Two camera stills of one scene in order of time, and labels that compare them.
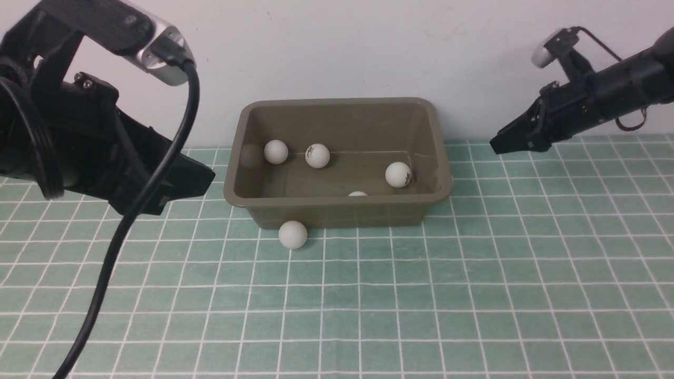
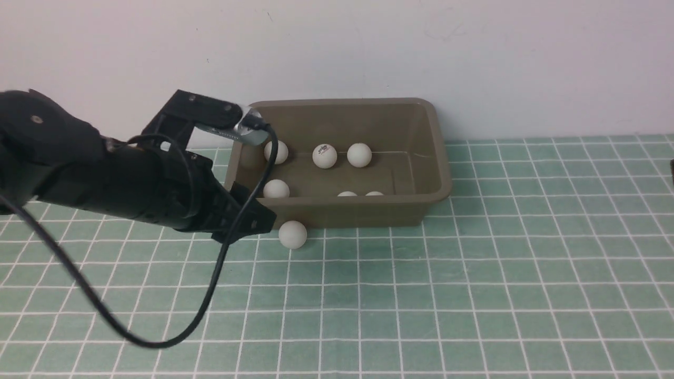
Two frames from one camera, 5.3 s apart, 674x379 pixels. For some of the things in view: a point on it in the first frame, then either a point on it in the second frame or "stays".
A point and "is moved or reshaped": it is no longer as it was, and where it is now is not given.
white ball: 398,175 → 359,155
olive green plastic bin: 337,162 stays
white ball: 293,234 stays
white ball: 317,155 is moved or reshaped
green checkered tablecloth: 556,262 stays
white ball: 276,151 stays
